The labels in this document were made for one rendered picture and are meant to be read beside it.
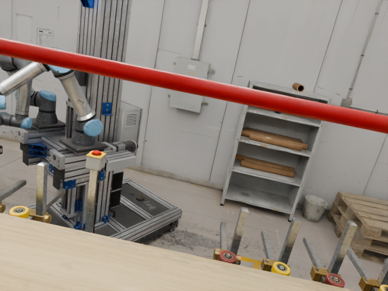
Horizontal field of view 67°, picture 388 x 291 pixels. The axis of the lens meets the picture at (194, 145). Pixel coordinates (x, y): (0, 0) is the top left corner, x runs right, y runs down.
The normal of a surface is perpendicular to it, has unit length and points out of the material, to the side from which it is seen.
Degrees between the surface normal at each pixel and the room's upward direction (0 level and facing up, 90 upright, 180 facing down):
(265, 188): 90
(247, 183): 90
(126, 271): 0
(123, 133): 90
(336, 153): 90
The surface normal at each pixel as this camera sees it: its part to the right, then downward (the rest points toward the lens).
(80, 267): 0.18, -0.94
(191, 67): -0.14, 0.28
